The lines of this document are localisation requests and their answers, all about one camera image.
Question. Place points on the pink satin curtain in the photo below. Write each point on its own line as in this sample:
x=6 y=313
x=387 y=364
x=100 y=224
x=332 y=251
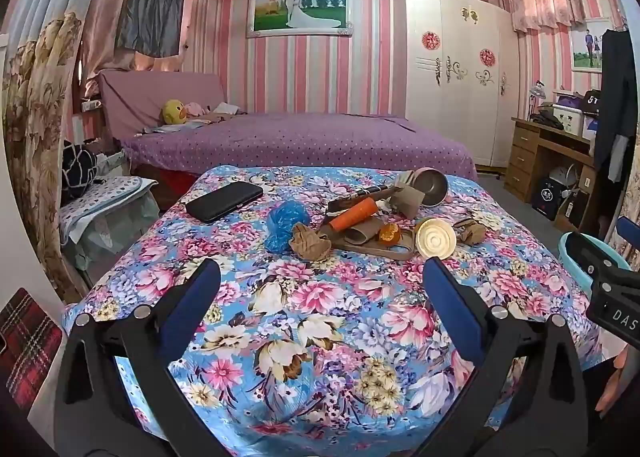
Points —
x=107 y=12

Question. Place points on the pink steel-lined mug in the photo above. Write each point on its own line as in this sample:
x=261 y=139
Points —
x=432 y=187

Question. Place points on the blue plastic bag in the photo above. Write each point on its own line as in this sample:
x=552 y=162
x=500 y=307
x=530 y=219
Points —
x=285 y=227

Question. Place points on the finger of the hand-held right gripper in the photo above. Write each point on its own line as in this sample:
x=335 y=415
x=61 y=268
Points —
x=629 y=234
x=600 y=262

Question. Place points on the polka-dot padded chair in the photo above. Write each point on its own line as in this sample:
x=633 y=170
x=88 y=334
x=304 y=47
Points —
x=105 y=217

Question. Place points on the purple polka-dot bed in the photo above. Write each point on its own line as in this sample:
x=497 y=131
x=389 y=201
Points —
x=310 y=142

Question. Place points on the black patterned bag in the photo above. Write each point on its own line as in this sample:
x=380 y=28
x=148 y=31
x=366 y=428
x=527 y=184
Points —
x=80 y=167

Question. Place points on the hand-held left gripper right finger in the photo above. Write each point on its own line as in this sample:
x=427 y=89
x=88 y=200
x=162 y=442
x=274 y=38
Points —
x=450 y=312

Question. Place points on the framed couple photo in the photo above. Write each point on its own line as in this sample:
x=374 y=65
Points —
x=585 y=51

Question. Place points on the dark cloth pile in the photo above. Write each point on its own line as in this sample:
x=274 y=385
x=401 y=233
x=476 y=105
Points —
x=547 y=119

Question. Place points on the black cap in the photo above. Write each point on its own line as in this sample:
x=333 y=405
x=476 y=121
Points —
x=593 y=102

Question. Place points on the red paper cutout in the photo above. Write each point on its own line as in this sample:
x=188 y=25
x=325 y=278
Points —
x=430 y=40
x=487 y=57

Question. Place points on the yellow duck plush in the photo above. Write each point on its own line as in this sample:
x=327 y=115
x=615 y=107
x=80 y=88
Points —
x=173 y=113

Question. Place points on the pink covered headboard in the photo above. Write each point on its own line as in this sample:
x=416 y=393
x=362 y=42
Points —
x=135 y=97

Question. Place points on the desk lamp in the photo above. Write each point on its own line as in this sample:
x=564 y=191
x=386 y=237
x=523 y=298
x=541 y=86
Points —
x=539 y=89

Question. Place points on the white round lid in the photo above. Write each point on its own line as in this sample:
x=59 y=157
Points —
x=436 y=238

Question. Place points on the large brown paper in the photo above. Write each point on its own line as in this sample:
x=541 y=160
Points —
x=310 y=243

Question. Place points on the wooden desk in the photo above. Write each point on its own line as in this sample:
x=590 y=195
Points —
x=525 y=152

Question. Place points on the white wardrobe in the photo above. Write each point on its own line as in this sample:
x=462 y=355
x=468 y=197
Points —
x=460 y=102

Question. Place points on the person's right hand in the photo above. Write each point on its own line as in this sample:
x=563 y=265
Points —
x=627 y=372

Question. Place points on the red plaid cloth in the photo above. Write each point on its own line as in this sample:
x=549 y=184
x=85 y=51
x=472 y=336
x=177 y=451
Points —
x=27 y=342

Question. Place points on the orange carrot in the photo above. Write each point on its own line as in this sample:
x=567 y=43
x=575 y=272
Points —
x=355 y=215

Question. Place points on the dark hanging clothes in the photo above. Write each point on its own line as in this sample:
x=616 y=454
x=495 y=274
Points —
x=617 y=97

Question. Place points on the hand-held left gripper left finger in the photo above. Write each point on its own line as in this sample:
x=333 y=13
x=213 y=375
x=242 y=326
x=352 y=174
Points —
x=192 y=312

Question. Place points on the light blue plastic basket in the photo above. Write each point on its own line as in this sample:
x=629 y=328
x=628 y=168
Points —
x=572 y=269

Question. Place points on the black shopping bag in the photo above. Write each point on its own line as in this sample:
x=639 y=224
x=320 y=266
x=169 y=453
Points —
x=547 y=199

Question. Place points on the pile of clothes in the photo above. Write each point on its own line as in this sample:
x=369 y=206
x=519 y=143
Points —
x=222 y=112

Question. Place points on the framed wedding photo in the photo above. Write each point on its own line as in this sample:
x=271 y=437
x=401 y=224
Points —
x=300 y=11

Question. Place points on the floral beige curtain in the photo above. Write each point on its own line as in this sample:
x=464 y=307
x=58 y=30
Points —
x=40 y=112

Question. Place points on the cardboard box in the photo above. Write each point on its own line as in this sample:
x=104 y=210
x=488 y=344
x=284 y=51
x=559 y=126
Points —
x=572 y=212

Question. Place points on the white fan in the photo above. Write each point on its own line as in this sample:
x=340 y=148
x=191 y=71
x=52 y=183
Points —
x=562 y=177

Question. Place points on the white storage box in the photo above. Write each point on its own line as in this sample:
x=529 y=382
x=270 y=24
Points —
x=570 y=118

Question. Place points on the pink plush toy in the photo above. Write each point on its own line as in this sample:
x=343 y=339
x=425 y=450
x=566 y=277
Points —
x=195 y=109

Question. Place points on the brown cardboard tray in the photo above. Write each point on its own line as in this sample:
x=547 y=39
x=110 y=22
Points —
x=370 y=251

